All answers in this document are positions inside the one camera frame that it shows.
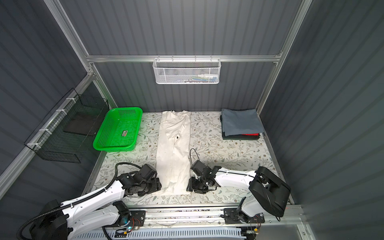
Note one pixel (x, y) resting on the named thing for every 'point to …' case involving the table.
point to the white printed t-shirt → (173, 163)
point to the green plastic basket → (120, 131)
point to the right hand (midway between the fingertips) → (190, 192)
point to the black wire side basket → (68, 132)
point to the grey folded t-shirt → (236, 121)
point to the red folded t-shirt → (251, 134)
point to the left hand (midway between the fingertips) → (158, 187)
